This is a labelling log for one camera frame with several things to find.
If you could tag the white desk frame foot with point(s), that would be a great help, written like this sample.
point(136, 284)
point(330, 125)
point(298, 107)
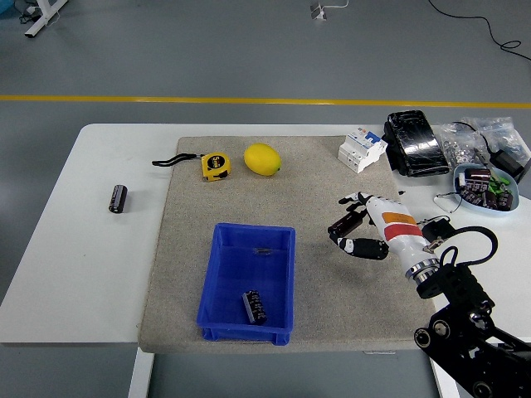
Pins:
point(41, 20)

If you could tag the clear bag of metal nuts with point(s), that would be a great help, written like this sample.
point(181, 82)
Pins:
point(456, 145)

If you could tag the white circuit breaker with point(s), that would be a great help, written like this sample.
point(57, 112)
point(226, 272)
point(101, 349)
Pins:
point(361, 151)

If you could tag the dark battery with grey stripe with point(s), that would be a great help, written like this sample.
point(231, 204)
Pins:
point(118, 199)

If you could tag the blue plastic box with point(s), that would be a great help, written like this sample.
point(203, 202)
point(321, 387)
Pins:
point(232, 273)

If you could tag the silver floor socket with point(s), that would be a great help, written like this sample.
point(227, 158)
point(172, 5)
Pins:
point(318, 11)

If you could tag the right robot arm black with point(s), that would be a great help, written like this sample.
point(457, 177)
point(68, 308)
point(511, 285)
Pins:
point(460, 290)

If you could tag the dark battery with white print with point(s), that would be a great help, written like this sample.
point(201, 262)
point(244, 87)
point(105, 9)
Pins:
point(255, 307)

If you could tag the small black box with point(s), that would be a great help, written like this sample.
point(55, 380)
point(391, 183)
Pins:
point(437, 229)

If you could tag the green plastic part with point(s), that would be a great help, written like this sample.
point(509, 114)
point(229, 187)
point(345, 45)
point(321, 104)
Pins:
point(496, 185)

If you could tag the yellow tape measure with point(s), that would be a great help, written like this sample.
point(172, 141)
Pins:
point(215, 166)

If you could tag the small maroon capacitor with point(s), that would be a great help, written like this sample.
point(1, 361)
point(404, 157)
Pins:
point(504, 200)
point(473, 192)

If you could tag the yellow lemon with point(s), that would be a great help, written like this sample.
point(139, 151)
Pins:
point(262, 159)

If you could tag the white table leg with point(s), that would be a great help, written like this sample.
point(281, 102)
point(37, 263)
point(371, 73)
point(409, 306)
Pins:
point(140, 373)
point(446, 383)

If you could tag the large maroon capacitor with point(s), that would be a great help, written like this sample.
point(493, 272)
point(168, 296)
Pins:
point(478, 173)

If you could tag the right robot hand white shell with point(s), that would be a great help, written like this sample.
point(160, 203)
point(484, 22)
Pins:
point(398, 228)

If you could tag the black power adapter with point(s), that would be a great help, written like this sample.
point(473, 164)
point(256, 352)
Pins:
point(508, 163)

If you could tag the black wrapped box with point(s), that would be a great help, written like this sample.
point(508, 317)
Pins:
point(417, 143)

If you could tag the clear bag of blue parts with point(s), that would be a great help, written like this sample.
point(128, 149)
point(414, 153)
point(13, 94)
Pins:
point(508, 132)

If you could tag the grey-brown table mat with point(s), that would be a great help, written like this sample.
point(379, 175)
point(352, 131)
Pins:
point(290, 199)

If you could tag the plain maroon battery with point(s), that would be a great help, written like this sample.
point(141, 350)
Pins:
point(346, 224)

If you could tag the light blue bowl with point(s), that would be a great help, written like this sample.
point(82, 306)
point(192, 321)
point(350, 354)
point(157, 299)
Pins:
point(514, 188)

